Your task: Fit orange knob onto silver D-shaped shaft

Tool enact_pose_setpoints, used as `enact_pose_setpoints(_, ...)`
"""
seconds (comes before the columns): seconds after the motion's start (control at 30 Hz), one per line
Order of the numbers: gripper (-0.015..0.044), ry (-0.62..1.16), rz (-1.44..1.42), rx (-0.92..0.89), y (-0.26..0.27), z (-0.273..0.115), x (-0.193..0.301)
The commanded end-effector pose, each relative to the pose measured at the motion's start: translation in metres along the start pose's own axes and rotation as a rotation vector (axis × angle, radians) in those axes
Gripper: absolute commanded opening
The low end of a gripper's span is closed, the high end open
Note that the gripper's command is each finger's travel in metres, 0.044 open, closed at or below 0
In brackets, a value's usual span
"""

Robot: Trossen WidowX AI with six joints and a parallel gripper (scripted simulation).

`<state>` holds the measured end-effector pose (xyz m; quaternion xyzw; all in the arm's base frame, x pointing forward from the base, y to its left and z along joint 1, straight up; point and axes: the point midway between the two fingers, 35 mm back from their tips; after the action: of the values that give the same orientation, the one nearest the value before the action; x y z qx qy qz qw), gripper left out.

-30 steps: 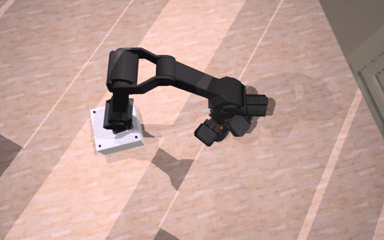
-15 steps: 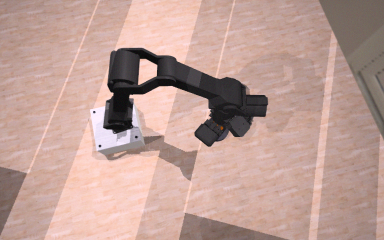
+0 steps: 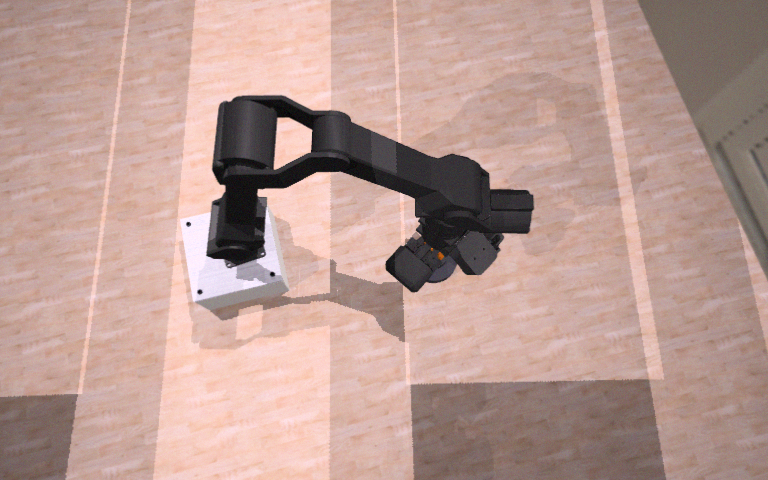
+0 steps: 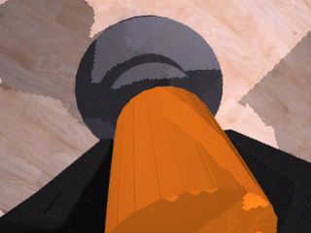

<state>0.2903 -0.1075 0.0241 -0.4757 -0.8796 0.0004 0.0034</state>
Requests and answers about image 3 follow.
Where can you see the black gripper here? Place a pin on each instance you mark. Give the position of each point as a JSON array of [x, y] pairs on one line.
[[414, 263]]

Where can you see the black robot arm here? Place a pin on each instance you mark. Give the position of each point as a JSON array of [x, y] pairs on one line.
[[452, 192]]

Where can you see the dark grey round pedestal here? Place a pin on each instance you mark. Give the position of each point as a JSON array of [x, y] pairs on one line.
[[444, 271]]

